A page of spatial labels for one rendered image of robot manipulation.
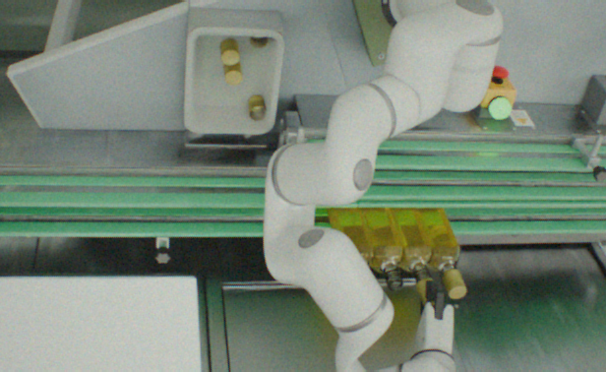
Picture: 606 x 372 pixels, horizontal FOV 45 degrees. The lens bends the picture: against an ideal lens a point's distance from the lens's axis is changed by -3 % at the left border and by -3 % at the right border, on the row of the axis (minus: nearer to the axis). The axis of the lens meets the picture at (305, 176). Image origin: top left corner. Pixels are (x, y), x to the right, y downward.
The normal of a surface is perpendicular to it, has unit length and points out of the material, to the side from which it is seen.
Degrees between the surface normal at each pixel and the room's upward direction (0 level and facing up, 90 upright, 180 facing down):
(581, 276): 90
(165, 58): 0
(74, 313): 90
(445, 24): 83
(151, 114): 0
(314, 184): 56
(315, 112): 90
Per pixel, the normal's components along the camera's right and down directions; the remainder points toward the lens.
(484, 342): 0.13, -0.80
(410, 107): 0.63, 0.15
